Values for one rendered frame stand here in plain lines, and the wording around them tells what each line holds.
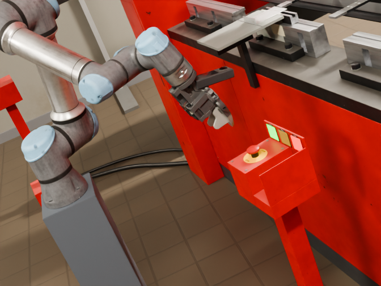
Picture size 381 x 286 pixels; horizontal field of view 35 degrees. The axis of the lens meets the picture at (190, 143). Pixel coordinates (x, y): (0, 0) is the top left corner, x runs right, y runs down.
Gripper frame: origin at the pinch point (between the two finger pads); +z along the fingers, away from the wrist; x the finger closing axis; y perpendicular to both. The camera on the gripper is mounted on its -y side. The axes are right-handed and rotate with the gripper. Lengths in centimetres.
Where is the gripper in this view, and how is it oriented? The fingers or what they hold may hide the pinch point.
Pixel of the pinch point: (231, 120)
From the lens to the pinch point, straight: 166.5
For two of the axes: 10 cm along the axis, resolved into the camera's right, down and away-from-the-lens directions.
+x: 4.4, 2.6, -8.6
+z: 6.0, 6.2, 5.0
